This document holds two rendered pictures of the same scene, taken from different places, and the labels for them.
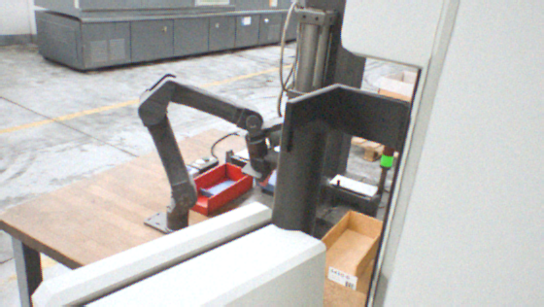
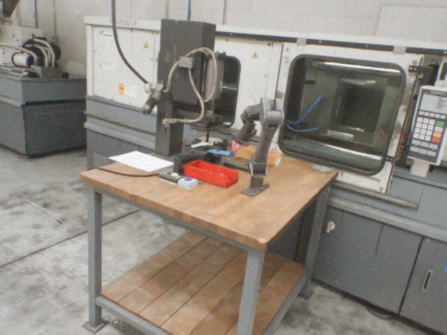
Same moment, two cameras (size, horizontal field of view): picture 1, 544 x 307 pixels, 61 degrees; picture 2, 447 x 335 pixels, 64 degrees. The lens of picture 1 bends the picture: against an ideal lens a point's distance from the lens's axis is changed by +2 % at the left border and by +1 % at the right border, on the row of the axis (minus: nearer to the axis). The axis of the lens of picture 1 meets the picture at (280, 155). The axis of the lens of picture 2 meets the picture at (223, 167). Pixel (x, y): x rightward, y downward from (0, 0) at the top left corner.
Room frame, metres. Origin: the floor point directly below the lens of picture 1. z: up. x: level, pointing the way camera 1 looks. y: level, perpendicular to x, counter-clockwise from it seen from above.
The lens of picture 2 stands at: (1.24, 1.91, 1.54)
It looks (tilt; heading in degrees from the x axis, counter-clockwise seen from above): 18 degrees down; 271
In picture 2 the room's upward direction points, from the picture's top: 6 degrees clockwise
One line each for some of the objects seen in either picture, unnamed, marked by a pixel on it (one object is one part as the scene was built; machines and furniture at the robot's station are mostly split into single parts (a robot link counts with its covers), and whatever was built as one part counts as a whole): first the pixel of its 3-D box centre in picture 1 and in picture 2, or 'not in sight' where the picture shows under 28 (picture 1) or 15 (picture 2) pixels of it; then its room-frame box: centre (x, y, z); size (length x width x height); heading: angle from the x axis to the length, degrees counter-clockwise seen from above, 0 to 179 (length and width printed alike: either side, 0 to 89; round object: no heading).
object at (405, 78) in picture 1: (409, 102); not in sight; (4.70, -1.29, 0.40); 0.67 x 0.60 x 0.50; 145
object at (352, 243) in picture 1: (352, 247); (258, 155); (1.06, -0.23, 0.93); 0.25 x 0.13 x 0.08; 153
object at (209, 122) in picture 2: not in sight; (198, 105); (1.44, -0.08, 1.22); 0.26 x 0.18 x 0.30; 153
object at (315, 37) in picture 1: (309, 59); (211, 79); (1.38, -0.05, 1.37); 0.11 x 0.09 x 0.30; 63
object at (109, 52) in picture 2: not in sight; (108, 50); (2.40, -1.39, 1.41); 0.25 x 0.01 x 0.33; 149
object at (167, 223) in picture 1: (177, 218); (256, 181); (1.09, 0.27, 0.94); 0.20 x 0.07 x 0.08; 63
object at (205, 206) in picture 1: (217, 187); (211, 173); (1.32, 0.19, 0.93); 0.25 x 0.12 x 0.06; 153
